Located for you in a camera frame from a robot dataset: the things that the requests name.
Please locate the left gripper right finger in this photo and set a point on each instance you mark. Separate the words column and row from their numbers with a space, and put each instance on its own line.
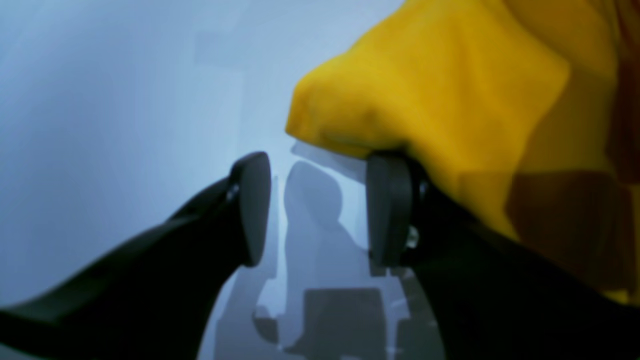
column 492, row 299

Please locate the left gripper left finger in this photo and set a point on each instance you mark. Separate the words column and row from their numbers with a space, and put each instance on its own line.
column 151, row 297

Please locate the yellow T-shirt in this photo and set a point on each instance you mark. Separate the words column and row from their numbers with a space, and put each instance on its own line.
column 525, row 112

